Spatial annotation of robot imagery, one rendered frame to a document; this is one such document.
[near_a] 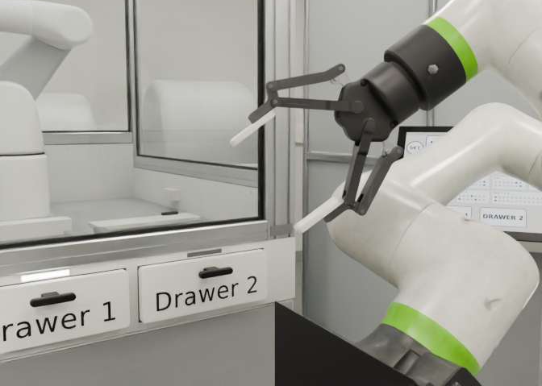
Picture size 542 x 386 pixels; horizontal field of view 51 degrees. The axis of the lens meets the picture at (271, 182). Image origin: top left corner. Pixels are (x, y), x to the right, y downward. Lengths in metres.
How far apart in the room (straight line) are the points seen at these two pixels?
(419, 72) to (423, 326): 0.29
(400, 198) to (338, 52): 2.41
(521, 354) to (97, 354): 0.94
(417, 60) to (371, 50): 2.24
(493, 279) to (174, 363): 0.72
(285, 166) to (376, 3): 1.76
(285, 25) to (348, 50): 1.79
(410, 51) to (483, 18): 0.09
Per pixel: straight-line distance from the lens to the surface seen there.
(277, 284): 1.32
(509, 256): 0.75
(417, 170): 0.87
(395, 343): 0.71
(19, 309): 1.08
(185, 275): 1.17
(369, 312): 3.04
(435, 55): 0.70
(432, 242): 0.75
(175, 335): 1.22
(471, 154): 1.00
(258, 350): 1.34
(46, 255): 1.09
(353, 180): 0.71
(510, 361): 1.49
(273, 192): 1.28
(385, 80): 0.69
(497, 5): 0.73
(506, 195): 1.36
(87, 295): 1.11
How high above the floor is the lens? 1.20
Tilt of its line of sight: 6 degrees down
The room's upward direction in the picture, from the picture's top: straight up
